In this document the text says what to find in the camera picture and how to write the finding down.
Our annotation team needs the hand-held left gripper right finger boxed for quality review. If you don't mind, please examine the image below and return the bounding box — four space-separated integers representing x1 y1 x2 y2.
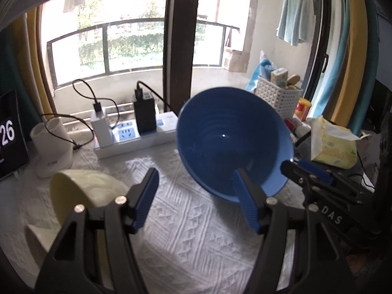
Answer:
233 168 357 294

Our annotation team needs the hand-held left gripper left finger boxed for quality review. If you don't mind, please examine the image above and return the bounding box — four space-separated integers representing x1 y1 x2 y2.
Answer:
34 168 160 294

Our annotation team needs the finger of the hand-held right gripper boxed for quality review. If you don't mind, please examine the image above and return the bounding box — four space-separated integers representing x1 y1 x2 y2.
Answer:
298 159 376 194
280 160 365 206

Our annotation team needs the pale yellow bowl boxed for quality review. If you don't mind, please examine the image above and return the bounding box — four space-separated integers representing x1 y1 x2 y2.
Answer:
49 169 131 282

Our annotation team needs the blue bowl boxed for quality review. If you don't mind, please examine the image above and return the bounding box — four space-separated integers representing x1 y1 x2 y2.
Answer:
175 86 295 203

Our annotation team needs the pink dotted bowl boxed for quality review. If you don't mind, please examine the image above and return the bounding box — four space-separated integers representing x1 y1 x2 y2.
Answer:
24 224 49 262

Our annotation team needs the yellow tissue pack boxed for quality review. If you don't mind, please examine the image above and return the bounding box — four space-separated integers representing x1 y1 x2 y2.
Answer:
311 116 361 170

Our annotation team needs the white textured tablecloth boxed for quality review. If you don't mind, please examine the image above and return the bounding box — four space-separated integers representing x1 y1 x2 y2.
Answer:
0 147 307 294

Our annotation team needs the orange lidded jar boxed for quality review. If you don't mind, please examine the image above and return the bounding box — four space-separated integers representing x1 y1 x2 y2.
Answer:
295 98 313 121

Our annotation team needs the white power strip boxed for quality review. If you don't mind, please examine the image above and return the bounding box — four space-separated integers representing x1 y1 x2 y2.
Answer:
93 112 179 160

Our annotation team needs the white perforated basket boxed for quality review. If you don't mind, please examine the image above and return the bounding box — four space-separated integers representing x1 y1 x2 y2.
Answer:
255 76 304 120

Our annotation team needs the black charger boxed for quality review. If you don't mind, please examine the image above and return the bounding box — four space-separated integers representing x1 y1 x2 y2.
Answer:
134 99 157 134

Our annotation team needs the white charger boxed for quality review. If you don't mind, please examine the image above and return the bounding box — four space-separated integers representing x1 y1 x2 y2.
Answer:
91 108 114 148

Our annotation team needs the black cabinet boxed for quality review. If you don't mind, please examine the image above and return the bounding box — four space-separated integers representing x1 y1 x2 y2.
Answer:
361 80 392 135

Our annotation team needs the yellow green carton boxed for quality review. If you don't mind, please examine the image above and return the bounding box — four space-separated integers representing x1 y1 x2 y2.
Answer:
270 68 289 88

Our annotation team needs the white desk lamp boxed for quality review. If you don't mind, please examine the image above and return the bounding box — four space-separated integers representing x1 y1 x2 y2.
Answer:
0 0 74 179

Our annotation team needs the blue plastic bag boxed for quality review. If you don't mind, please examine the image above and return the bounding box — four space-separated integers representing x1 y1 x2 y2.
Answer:
246 50 278 91

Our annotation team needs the light blue curtain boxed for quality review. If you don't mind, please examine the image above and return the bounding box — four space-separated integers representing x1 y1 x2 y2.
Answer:
325 0 351 114

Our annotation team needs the cardboard box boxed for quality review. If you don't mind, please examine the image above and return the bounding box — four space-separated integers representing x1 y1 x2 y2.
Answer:
223 47 248 72

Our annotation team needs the yellow curtain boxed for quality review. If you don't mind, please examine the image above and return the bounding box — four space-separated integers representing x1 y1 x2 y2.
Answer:
12 6 56 117
331 0 368 129

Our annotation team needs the teal curtain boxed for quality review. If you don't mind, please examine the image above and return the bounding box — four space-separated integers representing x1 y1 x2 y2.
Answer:
349 0 382 135
0 27 19 98

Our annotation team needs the black tablet with clock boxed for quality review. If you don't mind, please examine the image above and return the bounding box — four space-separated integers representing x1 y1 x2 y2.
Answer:
0 90 29 181

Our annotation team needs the light blue hanging towel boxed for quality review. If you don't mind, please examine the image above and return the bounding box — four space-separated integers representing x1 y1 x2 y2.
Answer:
276 0 307 47

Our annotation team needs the balcony railing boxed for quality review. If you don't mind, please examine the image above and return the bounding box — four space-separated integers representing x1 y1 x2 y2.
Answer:
46 18 241 88

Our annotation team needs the black cable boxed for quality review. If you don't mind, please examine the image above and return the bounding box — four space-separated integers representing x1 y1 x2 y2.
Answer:
40 79 118 152
135 80 175 114

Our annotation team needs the dark window frame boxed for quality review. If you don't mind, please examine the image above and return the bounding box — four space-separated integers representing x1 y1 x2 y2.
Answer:
164 0 333 114

